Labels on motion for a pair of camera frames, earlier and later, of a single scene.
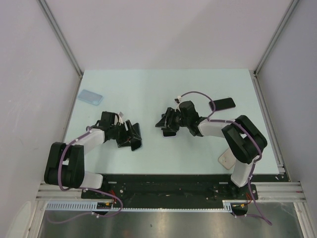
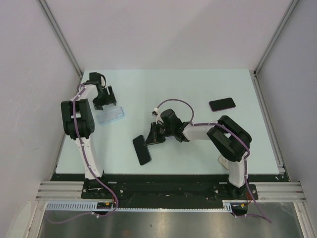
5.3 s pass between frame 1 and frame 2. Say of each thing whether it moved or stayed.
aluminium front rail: stayed
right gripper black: moved
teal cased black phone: moved
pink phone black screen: stayed
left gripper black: moved
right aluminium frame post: stayed
